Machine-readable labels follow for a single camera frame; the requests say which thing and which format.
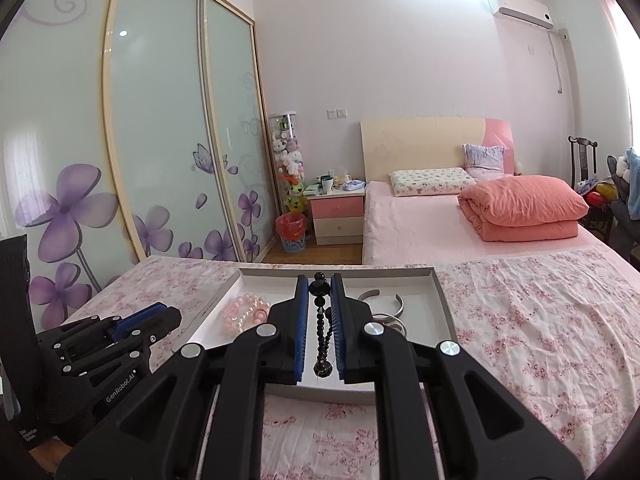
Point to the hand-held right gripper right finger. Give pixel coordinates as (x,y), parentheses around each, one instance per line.
(337,330)

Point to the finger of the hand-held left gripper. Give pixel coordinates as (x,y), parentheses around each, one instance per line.
(145,317)
(110,355)

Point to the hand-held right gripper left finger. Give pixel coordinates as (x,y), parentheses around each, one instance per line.
(301,330)

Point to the large silver bangle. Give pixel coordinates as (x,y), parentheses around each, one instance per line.
(387,316)

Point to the grey cardboard tray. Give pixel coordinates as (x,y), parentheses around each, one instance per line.
(425,312)

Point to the red waste bin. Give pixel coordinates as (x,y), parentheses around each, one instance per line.
(291,232)

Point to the pink nightstand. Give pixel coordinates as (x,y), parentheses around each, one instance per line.
(335,215)

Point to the blue white packet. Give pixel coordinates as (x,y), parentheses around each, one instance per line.
(354,185)

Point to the clear tube of plush toys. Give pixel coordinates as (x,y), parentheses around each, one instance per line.
(289,160)

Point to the white patterned pillow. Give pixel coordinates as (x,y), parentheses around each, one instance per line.
(430,181)

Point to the floral sliding door wardrobe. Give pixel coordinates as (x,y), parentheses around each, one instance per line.
(150,135)

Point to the pink floral bed sheet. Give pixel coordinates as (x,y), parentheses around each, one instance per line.
(525,335)

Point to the beige pink headboard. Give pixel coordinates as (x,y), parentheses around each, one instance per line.
(425,145)

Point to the purple patterned pillow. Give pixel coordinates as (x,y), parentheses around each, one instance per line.
(484,160)

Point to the folded orange quilt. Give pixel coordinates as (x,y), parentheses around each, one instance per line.
(525,205)

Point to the colourful plush toys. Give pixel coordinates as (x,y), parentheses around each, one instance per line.
(600,194)

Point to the dark wooden chair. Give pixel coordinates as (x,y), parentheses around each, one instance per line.
(582,160)

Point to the white plush toy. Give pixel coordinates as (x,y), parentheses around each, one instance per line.
(623,166)

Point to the blue clothing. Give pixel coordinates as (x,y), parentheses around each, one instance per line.
(634,170)

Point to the air conditioner pipe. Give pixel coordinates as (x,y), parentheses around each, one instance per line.
(559,60)

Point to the white air conditioner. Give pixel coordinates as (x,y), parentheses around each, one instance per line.
(520,7)

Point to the white wall socket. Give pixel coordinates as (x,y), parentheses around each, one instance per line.
(337,113)

